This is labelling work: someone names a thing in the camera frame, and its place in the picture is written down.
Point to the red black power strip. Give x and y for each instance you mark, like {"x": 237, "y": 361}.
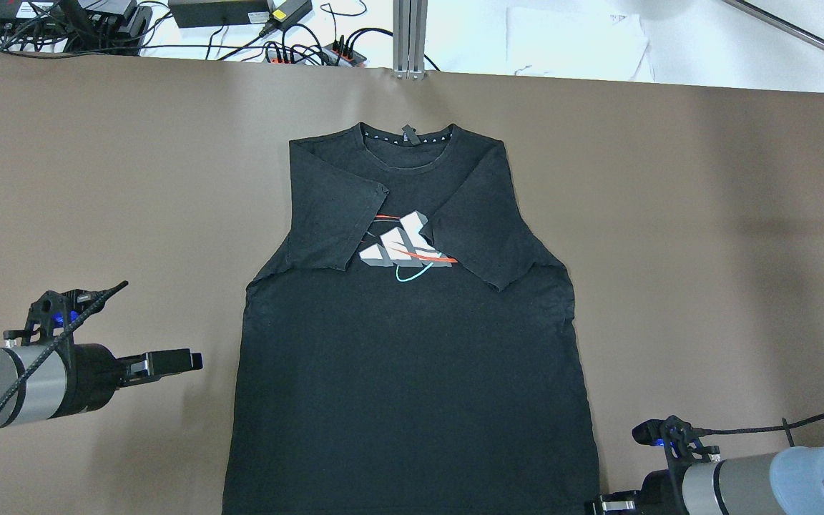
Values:
{"x": 339, "y": 55}

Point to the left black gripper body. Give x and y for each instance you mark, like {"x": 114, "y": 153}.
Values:
{"x": 94, "y": 377}

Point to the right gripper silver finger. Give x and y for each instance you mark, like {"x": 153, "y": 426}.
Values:
{"x": 613, "y": 504}

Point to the metal rod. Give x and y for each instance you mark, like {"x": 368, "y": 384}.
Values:
{"x": 776, "y": 21}

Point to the black printed t-shirt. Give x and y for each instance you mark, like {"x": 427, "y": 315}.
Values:
{"x": 410, "y": 347}

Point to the aluminium frame post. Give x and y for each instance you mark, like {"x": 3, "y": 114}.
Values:
{"x": 409, "y": 36}

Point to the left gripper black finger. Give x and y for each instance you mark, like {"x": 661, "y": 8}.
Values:
{"x": 151, "y": 366}

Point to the white paper sheet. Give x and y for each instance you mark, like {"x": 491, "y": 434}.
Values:
{"x": 577, "y": 45}

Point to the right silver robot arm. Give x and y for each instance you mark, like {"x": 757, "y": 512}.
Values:
{"x": 787, "y": 482}

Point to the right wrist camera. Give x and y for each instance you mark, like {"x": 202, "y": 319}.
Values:
{"x": 680, "y": 440}

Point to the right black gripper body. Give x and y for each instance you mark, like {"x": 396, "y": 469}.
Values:
{"x": 659, "y": 492}

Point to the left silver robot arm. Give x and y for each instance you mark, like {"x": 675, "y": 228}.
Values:
{"x": 43, "y": 394}

